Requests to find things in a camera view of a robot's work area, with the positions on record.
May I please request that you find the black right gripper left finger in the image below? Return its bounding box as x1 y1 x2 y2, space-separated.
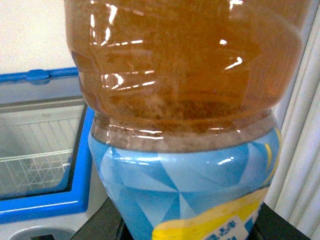
71 198 125 240

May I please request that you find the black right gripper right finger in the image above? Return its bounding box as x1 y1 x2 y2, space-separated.
249 203 310 240

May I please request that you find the iced tea plastic bottle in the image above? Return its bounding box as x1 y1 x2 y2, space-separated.
64 0 312 240

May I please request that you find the white vertical blind curtain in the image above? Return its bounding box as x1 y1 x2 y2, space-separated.
265 3 320 240

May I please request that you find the white blue chest freezer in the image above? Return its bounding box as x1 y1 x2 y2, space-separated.
0 67 107 240

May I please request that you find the glass sliding freezer lid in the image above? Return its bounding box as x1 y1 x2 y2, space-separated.
0 67 82 107

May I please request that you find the white wire freezer basket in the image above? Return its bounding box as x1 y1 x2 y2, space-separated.
0 149 73 200

